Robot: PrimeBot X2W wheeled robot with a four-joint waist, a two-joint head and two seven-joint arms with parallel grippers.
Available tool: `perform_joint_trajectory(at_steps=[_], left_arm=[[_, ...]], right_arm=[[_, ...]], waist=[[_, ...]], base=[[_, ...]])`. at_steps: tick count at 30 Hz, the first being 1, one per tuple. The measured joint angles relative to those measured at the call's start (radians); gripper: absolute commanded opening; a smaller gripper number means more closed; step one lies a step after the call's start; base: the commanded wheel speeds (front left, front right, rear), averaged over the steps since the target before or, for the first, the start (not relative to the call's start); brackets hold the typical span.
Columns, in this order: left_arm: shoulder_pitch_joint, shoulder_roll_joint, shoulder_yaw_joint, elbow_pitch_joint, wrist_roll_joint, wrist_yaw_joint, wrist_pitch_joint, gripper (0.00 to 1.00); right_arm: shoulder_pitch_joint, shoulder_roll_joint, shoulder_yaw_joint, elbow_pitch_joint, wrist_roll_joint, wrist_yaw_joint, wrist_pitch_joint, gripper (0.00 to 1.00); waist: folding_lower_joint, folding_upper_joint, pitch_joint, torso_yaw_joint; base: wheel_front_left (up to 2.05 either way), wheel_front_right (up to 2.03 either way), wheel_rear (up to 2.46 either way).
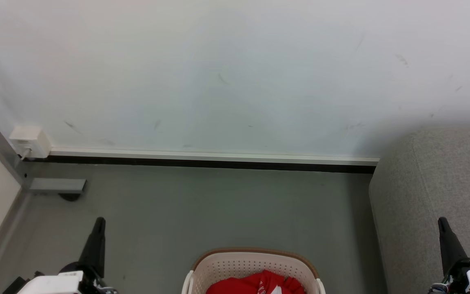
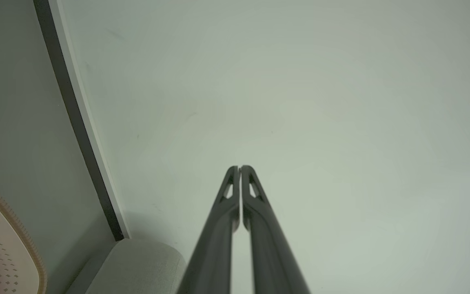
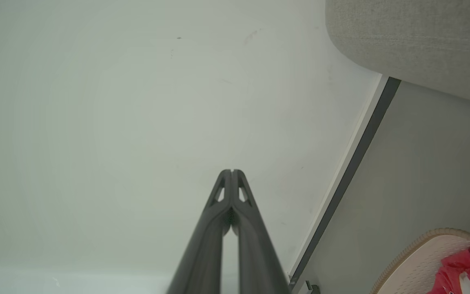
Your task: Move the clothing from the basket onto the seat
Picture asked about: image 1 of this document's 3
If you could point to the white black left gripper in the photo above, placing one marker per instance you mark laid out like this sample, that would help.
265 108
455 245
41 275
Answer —
51 282

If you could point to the red and white jersey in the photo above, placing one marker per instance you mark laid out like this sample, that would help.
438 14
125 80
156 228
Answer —
255 283

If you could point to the grey fabric sofa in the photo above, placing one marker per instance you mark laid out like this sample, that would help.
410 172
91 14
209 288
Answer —
435 196

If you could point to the black caster wheel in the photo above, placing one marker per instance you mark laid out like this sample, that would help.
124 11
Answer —
69 197

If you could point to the cream perforated laundry basket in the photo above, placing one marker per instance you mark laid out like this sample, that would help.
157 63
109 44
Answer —
239 265

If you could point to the black skirting strip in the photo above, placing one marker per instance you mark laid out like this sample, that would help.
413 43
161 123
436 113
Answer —
218 163

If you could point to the grey metal frame foot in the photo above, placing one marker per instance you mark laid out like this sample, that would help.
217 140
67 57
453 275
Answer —
57 185

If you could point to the white wall socket box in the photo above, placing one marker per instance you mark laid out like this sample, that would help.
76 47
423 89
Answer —
31 141

